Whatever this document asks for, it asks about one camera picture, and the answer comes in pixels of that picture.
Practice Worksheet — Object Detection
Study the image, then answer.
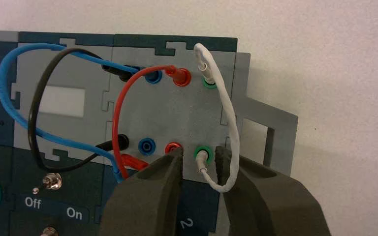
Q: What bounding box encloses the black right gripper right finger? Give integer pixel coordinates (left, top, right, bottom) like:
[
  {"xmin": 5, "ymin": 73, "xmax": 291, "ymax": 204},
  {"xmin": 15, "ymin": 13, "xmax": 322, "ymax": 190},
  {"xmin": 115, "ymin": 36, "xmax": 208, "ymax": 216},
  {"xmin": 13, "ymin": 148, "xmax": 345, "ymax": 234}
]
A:
[{"xmin": 216, "ymin": 146, "xmax": 332, "ymax": 236}]

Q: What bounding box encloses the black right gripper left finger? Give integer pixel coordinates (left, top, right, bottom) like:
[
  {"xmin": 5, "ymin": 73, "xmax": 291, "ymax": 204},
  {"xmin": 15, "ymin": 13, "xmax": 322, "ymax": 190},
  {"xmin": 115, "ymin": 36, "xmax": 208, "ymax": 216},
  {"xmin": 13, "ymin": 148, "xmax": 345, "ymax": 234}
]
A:
[{"xmin": 99, "ymin": 147, "xmax": 184, "ymax": 236}]

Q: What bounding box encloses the white jumper wire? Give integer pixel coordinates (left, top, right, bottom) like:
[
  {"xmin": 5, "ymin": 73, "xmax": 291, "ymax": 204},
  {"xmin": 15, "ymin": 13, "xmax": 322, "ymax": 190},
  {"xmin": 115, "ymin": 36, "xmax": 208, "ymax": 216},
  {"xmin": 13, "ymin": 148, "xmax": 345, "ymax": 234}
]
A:
[{"xmin": 193, "ymin": 43, "xmax": 241, "ymax": 193}]

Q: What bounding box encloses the blue banana socket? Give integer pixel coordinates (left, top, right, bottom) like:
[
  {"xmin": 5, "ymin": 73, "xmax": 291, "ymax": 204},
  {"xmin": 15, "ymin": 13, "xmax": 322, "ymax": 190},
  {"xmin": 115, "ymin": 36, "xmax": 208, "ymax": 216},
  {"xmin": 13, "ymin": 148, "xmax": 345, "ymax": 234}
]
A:
[
  {"xmin": 144, "ymin": 69, "xmax": 163, "ymax": 85},
  {"xmin": 138, "ymin": 137, "xmax": 157, "ymax": 156}
]

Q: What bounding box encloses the red banana socket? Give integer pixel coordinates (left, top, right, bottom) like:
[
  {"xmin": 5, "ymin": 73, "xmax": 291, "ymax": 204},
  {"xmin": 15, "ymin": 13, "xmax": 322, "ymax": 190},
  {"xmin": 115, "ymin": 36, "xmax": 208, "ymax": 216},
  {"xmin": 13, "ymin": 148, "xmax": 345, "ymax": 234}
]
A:
[
  {"xmin": 164, "ymin": 142, "xmax": 183, "ymax": 155},
  {"xmin": 172, "ymin": 68, "xmax": 192, "ymax": 88}
]

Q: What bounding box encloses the green banana socket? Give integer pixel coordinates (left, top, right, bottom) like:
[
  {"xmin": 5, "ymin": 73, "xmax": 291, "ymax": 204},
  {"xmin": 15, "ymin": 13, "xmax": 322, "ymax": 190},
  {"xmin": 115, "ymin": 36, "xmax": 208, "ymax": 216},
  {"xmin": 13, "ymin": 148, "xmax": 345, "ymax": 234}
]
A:
[
  {"xmin": 193, "ymin": 145, "xmax": 215, "ymax": 163},
  {"xmin": 201, "ymin": 76, "xmax": 218, "ymax": 89}
]

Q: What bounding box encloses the dark teal grey control box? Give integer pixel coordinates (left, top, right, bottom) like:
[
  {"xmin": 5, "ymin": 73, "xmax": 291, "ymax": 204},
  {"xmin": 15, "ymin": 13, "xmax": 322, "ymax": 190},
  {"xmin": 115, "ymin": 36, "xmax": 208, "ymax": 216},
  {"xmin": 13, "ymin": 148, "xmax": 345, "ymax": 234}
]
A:
[{"xmin": 0, "ymin": 30, "xmax": 299, "ymax": 236}]

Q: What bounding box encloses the white display window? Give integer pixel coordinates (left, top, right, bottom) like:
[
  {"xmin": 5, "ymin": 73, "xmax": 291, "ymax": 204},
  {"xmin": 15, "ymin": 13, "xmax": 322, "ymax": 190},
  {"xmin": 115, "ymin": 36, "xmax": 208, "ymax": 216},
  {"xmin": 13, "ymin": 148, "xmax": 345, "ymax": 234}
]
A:
[{"xmin": 39, "ymin": 85, "xmax": 86, "ymax": 118}]

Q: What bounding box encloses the grey box handle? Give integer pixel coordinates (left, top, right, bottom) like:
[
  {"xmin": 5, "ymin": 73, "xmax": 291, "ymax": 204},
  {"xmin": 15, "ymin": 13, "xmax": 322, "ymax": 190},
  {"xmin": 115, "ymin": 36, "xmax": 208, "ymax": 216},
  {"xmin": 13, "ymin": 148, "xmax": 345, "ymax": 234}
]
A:
[{"xmin": 231, "ymin": 52, "xmax": 299, "ymax": 178}]

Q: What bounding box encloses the red jumper wire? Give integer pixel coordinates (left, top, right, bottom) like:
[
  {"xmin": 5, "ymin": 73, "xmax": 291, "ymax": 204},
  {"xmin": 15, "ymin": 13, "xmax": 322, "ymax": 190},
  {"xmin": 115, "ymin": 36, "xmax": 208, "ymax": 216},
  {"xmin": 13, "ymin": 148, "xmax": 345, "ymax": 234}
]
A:
[{"xmin": 112, "ymin": 64, "xmax": 184, "ymax": 180}]

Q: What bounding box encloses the metal toggle switch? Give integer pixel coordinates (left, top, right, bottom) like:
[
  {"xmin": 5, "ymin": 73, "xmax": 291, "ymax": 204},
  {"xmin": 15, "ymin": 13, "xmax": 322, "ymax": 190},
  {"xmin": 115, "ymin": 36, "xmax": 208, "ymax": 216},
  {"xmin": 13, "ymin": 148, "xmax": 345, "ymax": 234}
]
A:
[{"xmin": 32, "ymin": 173, "xmax": 63, "ymax": 191}]

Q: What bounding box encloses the black jumper wire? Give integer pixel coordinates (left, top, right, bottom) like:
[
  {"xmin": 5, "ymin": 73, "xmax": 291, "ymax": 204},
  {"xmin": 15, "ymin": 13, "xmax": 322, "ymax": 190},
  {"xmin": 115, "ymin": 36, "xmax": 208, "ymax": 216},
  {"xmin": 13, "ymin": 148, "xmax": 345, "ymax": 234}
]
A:
[{"xmin": 27, "ymin": 48, "xmax": 136, "ymax": 173}]

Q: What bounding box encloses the blue jumper wire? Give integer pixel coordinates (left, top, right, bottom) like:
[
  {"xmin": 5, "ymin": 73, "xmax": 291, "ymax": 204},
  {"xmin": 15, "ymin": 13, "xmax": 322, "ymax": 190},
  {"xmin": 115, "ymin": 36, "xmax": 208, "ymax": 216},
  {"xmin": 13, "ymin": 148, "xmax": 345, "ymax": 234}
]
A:
[{"xmin": 0, "ymin": 43, "xmax": 141, "ymax": 185}]

